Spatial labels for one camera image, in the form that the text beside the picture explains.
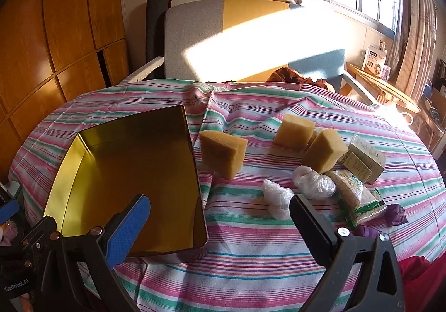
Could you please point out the cream cardboard box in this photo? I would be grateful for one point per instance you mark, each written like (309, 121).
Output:
(364, 158)

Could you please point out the purple snack packet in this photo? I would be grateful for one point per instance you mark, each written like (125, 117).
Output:
(366, 231)
(397, 215)

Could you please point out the clear green-edged snack packet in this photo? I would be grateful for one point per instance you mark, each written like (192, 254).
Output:
(346, 193)
(372, 205)

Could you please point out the white product box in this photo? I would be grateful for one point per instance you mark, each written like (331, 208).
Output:
(374, 62)

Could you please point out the brown crumpled cloth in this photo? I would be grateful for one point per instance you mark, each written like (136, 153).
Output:
(292, 76)

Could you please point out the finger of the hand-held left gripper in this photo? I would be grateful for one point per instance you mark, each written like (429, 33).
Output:
(8, 211)

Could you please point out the grey yellow blue sofa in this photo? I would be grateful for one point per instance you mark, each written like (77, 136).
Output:
(195, 36)

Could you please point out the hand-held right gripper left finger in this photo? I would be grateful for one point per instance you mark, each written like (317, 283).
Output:
(130, 228)

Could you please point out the white cup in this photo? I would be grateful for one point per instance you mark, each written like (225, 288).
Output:
(407, 118)

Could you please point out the crumpled clear plastic wrap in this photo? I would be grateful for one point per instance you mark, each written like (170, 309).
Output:
(313, 181)
(277, 198)

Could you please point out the wooden side table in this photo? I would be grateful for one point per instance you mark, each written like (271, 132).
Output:
(390, 90)

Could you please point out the striped bed sheet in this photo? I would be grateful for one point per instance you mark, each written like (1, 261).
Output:
(244, 263)

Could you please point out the yellow sponge block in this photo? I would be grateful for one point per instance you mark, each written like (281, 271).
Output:
(324, 151)
(223, 153)
(294, 130)

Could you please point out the red cloth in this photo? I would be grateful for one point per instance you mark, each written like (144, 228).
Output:
(416, 273)

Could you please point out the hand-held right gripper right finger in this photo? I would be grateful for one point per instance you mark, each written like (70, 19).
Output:
(310, 228)

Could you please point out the brown cardboard box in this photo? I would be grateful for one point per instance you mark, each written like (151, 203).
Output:
(438, 99)

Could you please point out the wooden wardrobe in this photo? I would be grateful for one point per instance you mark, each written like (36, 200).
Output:
(52, 36)

